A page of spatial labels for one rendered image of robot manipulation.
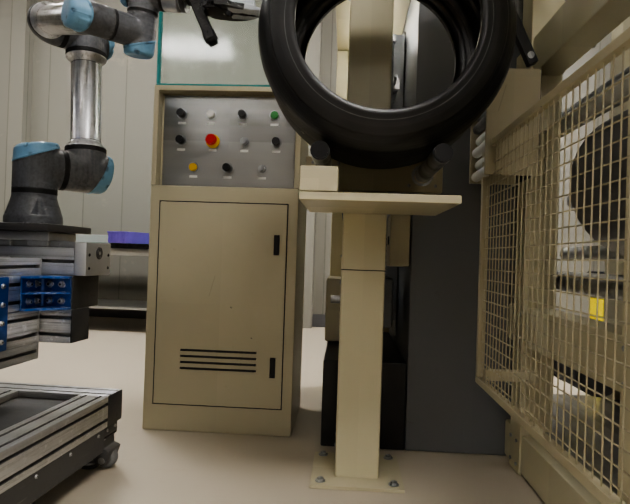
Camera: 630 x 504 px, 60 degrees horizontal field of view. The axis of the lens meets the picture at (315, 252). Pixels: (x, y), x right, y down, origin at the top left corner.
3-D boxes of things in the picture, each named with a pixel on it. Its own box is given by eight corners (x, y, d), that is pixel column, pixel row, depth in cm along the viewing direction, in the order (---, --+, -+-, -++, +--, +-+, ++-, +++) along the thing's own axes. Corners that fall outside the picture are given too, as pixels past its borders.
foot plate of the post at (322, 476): (314, 454, 181) (314, 447, 181) (396, 458, 180) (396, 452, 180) (309, 488, 155) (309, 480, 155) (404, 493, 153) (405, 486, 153)
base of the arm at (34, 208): (-11, 222, 147) (-9, 185, 147) (25, 225, 162) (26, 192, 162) (42, 223, 145) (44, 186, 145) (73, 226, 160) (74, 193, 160)
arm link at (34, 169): (5, 188, 154) (6, 140, 154) (55, 193, 163) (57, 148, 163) (17, 185, 145) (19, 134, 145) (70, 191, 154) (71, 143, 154)
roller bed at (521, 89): (468, 183, 172) (471, 89, 173) (516, 185, 172) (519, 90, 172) (484, 174, 153) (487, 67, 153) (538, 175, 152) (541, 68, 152)
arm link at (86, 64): (50, 193, 162) (53, 14, 165) (101, 198, 172) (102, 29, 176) (65, 187, 153) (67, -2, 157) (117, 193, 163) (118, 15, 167)
